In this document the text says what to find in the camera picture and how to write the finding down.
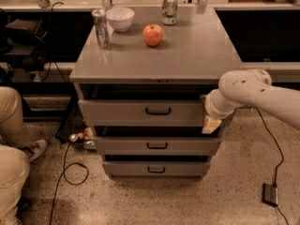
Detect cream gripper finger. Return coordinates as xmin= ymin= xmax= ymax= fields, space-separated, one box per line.
xmin=202 ymin=115 xmax=221 ymax=134

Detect grey top drawer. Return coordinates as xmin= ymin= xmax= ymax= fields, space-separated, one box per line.
xmin=79 ymin=99 xmax=206 ymax=127

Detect grey drawer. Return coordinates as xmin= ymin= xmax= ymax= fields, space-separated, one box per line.
xmin=79 ymin=99 xmax=206 ymax=127
xmin=95 ymin=137 xmax=220 ymax=156
xmin=103 ymin=161 xmax=210 ymax=177

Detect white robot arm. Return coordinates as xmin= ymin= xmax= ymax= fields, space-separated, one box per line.
xmin=202 ymin=69 xmax=300 ymax=134

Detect grey drawer cabinet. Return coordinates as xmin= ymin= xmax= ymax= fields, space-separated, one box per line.
xmin=68 ymin=6 xmax=248 ymax=182

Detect grey bottom drawer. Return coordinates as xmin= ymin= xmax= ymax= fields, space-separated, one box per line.
xmin=103 ymin=161 xmax=210 ymax=177

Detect grey middle drawer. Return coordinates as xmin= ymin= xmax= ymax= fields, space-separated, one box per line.
xmin=95 ymin=137 xmax=220 ymax=156

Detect red apple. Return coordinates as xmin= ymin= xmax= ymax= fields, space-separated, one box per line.
xmin=142 ymin=23 xmax=163 ymax=47

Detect black power adapter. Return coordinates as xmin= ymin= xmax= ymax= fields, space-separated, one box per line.
xmin=262 ymin=184 xmax=278 ymax=206

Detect green white soda can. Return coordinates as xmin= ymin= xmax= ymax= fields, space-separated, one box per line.
xmin=161 ymin=0 xmax=178 ymax=25

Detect white bowl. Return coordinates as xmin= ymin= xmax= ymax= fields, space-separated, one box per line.
xmin=106 ymin=7 xmax=135 ymax=32

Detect small items on floor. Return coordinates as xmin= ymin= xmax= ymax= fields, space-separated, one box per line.
xmin=68 ymin=127 xmax=97 ymax=152

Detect tall silver can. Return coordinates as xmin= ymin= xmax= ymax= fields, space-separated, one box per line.
xmin=92 ymin=7 xmax=111 ymax=49

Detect white sneaker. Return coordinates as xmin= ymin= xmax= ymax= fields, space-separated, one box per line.
xmin=24 ymin=140 xmax=48 ymax=162

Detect black equipment on left shelf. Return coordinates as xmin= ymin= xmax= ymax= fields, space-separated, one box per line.
xmin=0 ymin=10 xmax=50 ymax=72

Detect person's leg in khaki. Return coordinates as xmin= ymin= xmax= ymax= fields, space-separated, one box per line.
xmin=0 ymin=86 xmax=35 ymax=149

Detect black adapter cable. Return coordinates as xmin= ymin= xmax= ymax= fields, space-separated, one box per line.
xmin=256 ymin=108 xmax=291 ymax=225

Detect black floor cable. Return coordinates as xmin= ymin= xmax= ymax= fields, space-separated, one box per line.
xmin=48 ymin=141 xmax=90 ymax=225

